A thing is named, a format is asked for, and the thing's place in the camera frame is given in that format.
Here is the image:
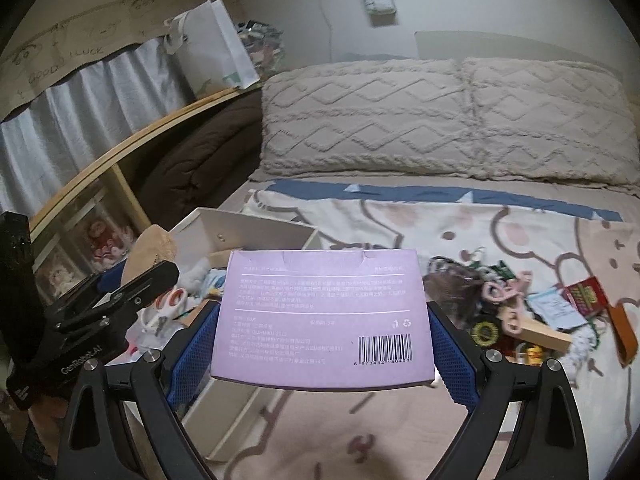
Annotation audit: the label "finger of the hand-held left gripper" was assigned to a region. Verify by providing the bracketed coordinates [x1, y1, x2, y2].
[47, 266, 126, 321]
[57, 261, 181, 333]

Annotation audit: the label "grey curtain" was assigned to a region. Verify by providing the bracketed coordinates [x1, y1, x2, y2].
[0, 37, 197, 222]

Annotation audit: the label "thin wall cable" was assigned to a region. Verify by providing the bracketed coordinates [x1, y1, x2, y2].
[309, 0, 337, 61]

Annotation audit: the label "purple box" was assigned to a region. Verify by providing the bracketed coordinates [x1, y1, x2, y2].
[210, 249, 436, 392]

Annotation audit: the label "printed blanket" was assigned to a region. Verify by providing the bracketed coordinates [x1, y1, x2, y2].
[200, 182, 640, 480]

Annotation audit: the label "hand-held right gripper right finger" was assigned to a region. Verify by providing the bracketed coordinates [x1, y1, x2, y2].
[426, 300, 590, 480]

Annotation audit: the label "plush doll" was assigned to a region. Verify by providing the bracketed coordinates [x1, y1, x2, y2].
[85, 220, 136, 272]

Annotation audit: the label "beige textured pillow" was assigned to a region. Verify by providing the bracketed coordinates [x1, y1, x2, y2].
[460, 57, 640, 188]
[255, 59, 481, 181]

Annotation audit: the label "beige drawn banner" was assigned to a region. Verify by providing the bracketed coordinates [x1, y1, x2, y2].
[0, 0, 242, 122]

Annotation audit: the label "shiny patterned gift bag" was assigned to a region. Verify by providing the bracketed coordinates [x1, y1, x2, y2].
[235, 20, 286, 82]

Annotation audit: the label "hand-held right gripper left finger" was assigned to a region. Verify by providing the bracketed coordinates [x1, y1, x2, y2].
[57, 300, 223, 480]

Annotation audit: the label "white orange scissors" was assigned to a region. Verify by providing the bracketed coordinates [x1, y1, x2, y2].
[144, 287, 189, 334]

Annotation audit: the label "brown blanket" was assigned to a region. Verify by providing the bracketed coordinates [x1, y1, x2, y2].
[137, 91, 266, 217]

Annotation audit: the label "rectangular wooden block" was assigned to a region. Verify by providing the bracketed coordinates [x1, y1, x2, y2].
[520, 322, 574, 359]

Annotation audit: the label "red packet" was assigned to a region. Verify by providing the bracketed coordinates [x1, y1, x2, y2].
[562, 277, 609, 319]

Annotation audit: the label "white paper bag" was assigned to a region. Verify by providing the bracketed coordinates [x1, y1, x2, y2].
[165, 0, 261, 94]

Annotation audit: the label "wooden shelf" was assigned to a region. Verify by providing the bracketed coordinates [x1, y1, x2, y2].
[27, 85, 264, 291]

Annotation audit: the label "cream shoe box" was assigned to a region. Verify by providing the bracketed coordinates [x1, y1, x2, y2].
[170, 207, 321, 466]

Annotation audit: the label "brown leather case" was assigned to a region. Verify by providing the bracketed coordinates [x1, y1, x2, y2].
[605, 300, 640, 369]

